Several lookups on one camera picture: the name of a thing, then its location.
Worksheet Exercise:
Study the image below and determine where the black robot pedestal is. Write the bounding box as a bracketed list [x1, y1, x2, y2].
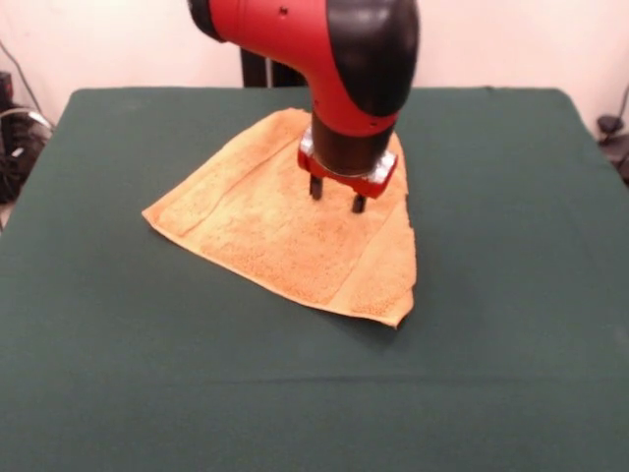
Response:
[239, 46, 312, 89]

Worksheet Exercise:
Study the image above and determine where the dark green table cloth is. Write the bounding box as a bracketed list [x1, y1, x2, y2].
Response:
[0, 87, 629, 472]

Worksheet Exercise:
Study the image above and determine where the white cable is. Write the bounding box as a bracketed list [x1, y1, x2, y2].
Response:
[0, 106, 55, 132]

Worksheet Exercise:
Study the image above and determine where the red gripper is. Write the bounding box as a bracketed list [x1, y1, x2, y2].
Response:
[296, 126, 399, 215]

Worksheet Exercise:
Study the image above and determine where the orange terry towel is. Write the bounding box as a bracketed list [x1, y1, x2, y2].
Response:
[141, 108, 419, 329]

